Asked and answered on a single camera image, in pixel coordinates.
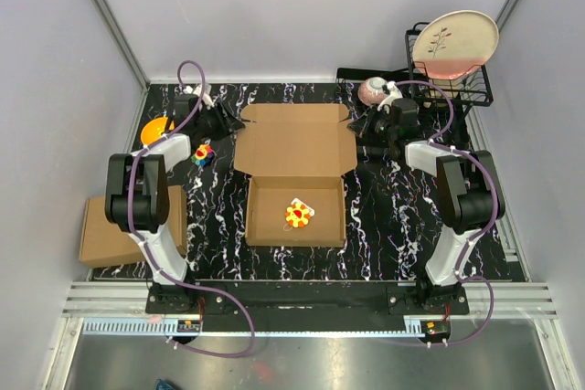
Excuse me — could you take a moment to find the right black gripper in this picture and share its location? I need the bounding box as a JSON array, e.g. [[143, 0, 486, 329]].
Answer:
[[346, 103, 397, 142]]

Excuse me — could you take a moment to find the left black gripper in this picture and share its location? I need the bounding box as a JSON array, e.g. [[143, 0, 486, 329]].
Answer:
[[194, 100, 244, 142]]

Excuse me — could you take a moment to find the brown cardboard box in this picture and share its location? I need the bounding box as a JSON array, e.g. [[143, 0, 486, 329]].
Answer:
[[79, 185, 187, 269], [233, 103, 357, 248]]

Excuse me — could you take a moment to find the orange plush flower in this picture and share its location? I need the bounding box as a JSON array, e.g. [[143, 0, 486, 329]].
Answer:
[[285, 198, 315, 228]]

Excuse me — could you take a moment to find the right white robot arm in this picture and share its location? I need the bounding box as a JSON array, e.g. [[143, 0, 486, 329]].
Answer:
[[348, 98, 505, 314]]

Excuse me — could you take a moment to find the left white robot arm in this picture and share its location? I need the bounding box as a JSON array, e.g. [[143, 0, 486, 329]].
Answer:
[[104, 91, 244, 313]]

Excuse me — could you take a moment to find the folded brown cardboard box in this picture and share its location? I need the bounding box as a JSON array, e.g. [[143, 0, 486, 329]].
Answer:
[[79, 185, 187, 269]]

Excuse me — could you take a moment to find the orange bowl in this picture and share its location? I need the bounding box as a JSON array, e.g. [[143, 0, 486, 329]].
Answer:
[[140, 116, 175, 146]]

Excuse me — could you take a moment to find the rainbow plush flower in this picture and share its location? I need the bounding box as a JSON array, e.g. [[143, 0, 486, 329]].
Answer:
[[191, 144, 215, 167]]

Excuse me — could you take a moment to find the pink patterned bowl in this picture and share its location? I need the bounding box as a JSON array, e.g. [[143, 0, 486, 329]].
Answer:
[[357, 77, 391, 107]]

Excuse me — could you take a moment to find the cream pink plate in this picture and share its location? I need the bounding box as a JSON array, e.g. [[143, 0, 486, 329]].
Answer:
[[412, 10, 499, 80]]

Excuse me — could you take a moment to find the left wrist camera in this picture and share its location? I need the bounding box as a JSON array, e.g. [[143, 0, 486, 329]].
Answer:
[[183, 84, 214, 109]]

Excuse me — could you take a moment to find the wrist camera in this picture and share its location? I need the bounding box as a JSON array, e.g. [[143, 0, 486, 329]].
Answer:
[[183, 84, 214, 109], [377, 81, 403, 114]]

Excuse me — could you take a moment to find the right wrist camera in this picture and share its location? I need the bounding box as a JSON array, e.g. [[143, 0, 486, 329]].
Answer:
[[377, 81, 403, 114]]

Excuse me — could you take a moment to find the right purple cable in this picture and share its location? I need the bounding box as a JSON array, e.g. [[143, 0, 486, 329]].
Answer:
[[388, 79, 497, 348]]

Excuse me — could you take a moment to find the purple cable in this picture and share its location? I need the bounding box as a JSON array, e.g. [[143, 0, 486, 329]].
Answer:
[[388, 79, 497, 348], [127, 59, 257, 359]]

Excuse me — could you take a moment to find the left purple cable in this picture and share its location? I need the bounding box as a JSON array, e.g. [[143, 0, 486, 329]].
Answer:
[[127, 59, 257, 359]]

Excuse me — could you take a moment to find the black wire dish rack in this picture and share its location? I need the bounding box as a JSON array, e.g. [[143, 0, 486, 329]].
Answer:
[[335, 22, 494, 150]]

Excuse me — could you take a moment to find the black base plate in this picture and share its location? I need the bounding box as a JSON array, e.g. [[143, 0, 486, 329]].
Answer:
[[145, 280, 470, 317]]

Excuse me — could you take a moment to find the aluminium rail frame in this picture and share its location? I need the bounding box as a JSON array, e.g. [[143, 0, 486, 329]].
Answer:
[[62, 281, 583, 389]]

